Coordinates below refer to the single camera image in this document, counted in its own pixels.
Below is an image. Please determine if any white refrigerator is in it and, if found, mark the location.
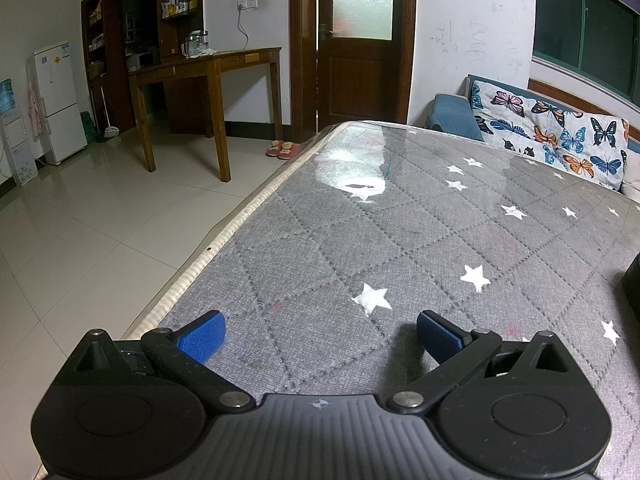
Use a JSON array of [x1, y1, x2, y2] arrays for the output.
[[26, 41, 89, 166]]

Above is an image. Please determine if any wooden door with glass pane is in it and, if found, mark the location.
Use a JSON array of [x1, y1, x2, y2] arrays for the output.
[[290, 0, 418, 143]]

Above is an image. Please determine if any wall socket with cable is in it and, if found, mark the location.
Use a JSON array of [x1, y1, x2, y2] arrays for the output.
[[236, 0, 258, 52]]

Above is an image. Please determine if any microwave oven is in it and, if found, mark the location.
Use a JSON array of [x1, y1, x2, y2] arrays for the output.
[[126, 51, 160, 72]]

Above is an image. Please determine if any water dispenser with blue bottle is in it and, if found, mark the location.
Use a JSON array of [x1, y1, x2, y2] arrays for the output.
[[0, 78, 38, 187]]

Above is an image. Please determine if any dark wooden shelf cabinet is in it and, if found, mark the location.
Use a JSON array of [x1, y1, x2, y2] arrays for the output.
[[81, 0, 205, 136]]

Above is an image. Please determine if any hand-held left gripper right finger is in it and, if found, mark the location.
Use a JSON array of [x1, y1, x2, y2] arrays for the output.
[[387, 310, 576, 413]]

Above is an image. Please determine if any green bag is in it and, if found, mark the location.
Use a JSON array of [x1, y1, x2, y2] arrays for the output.
[[80, 110, 102, 144]]

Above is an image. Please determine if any grey star-print table cover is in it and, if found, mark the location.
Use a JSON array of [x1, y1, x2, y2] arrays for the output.
[[122, 120, 640, 480]]

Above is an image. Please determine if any butterfly print pillow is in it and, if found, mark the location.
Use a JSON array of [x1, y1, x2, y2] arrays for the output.
[[468, 80, 631, 192]]

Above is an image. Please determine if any blue sofa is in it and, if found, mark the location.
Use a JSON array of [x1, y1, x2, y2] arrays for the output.
[[425, 74, 640, 196]]

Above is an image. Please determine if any white broom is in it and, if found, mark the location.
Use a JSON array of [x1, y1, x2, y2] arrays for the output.
[[100, 85, 121, 140]]

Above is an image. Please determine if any pink hanging cloth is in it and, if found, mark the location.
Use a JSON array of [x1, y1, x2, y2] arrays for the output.
[[26, 77, 47, 142]]

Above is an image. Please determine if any green-framed window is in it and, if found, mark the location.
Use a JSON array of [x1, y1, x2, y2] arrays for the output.
[[532, 0, 640, 103]]

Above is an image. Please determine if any beige pillow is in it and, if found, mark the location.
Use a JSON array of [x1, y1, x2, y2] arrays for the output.
[[620, 149, 640, 196]]

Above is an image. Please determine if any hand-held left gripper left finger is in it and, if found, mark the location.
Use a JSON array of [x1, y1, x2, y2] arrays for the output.
[[70, 310, 257, 413]]

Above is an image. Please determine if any wooden side table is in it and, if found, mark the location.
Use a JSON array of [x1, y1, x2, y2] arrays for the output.
[[128, 47, 283, 183]]

